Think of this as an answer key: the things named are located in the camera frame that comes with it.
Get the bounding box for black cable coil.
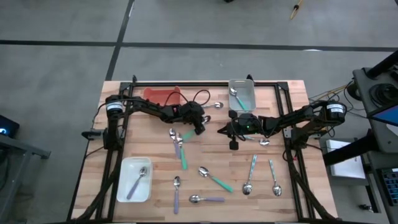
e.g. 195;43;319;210
369;83;398;108

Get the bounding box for black cart beam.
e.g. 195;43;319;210
366;51;398;78

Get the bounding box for black keyboard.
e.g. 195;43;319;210
379;167;398;207

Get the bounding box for blue screen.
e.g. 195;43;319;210
369;105;398;128

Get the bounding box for grey plastic bin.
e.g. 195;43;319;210
228;78;257;113

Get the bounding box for yellow black stick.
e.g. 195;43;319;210
289;0;305;21

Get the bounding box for grey metal stand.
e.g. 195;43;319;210
0;133;52;224

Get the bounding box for black aluminium table frame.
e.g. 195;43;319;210
67;74;338;223

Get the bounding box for yellow floor cables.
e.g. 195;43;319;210
309;82;354;102

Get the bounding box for white plastic bin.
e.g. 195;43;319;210
116;156;153;203

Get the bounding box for lavender handle spoon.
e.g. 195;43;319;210
126;166;149;200
168;128;182;160
172;175;182;215
188;194;226;204

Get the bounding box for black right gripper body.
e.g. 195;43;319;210
235;113;262;136

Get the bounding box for grey equipment cart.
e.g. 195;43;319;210
353;49;398;155

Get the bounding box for patterned handle spoon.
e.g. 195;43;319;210
244;135;271;147
242;154;258;196
268;159;283;197
201;101;224;110

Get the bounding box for orange plastic bin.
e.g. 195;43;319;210
142;86;182;107

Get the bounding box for black diagonal stand beam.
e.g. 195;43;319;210
322;129;376;167

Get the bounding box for black device with blue light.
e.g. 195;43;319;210
0;114;20;139

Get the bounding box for black side clamp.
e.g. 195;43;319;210
81;129;104;141

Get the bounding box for teal handle spoon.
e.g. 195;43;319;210
175;133;188;170
229;86;249;111
198;166;234;194
182;114;212;141

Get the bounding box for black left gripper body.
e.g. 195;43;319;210
178;101;206;128

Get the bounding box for white box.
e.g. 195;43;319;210
325;139;367;180

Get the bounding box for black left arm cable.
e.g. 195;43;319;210
163;89;211;108

